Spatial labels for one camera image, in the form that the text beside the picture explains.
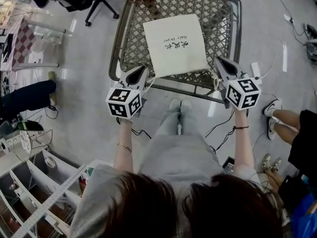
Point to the black laptop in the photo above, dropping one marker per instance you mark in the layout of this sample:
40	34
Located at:
7	47

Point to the person's grey shirt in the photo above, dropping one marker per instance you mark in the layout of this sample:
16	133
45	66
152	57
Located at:
178	162

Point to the blue cloth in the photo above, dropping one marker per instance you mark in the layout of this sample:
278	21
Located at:
304	214

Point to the grey backpack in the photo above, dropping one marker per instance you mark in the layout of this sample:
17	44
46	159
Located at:
312	46

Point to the person's left forearm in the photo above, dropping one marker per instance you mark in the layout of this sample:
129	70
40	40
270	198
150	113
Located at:
123	137

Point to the black wrist band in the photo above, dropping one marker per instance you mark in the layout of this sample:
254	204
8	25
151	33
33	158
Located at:
241	127

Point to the person's right forearm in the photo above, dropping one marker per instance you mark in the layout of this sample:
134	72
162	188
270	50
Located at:
241	145

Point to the white power strip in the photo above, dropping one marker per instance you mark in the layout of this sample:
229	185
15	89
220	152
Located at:
255	69
288	18

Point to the dark woven lattice table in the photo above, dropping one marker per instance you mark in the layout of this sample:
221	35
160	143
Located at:
133	46

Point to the person's grey trousers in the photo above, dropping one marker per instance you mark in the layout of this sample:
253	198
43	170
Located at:
171	123

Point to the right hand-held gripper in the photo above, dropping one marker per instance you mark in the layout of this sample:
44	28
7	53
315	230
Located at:
242	93

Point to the person's left white shoe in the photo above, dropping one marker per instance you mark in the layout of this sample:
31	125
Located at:
174	104

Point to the table with checkered cloth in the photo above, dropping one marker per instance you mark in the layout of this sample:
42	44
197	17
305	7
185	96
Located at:
23	41

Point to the black power adapter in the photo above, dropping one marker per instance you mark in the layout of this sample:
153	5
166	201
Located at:
52	107

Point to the person's white shoe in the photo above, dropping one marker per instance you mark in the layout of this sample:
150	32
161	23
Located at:
174	104
186	104

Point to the white perforated rack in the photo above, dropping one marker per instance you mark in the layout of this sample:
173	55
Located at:
49	202

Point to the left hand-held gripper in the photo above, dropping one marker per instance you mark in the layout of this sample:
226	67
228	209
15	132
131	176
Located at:
121	103

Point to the black glossy chair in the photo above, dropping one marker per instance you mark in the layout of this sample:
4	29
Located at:
29	126

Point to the person's right white shoe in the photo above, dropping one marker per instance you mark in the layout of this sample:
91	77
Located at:
186	104

